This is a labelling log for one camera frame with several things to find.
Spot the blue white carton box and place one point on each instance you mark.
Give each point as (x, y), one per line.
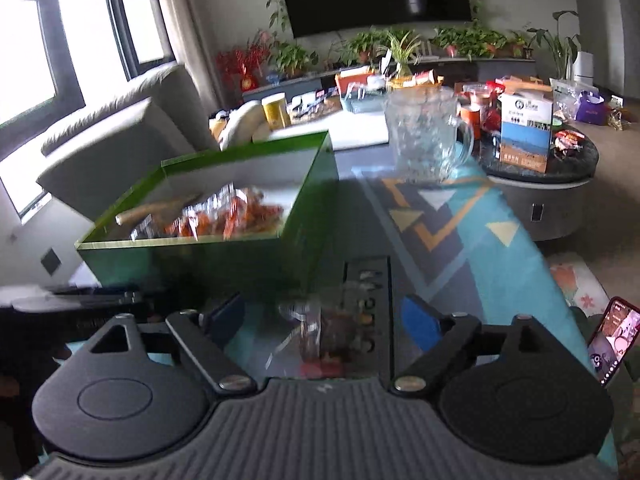
(525, 133)

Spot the grey armchair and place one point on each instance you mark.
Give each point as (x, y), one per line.
(96, 154)

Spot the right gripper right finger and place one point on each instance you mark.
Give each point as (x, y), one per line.
(446, 343)

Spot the orange peanut snack bag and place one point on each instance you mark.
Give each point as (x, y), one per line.
(229, 213)

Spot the clear glass pitcher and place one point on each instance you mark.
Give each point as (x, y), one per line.
(429, 139)

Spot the purple gift bag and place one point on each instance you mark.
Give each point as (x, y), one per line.
(591, 108)

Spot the round dark side table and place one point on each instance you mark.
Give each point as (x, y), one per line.
(549, 205)

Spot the long tan snack bar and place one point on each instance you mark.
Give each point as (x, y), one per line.
(138, 214)

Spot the red flower decoration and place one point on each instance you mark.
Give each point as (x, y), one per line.
(242, 64)

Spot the white oval coffee table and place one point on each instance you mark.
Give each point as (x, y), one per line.
(347, 130)

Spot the black wall socket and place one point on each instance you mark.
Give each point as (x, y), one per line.
(50, 261)

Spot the clear dried dates packet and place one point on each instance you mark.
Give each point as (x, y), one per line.
(325, 337)

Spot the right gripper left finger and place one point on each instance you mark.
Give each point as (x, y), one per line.
(203, 335)

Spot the green cardboard box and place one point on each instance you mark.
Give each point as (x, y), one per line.
(298, 173)

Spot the spider plant in pot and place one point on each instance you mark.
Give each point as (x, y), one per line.
(399, 50)

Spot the blue patterned table mat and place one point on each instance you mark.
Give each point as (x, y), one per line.
(457, 245)

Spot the red smartphone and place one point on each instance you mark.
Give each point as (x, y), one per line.
(614, 337)

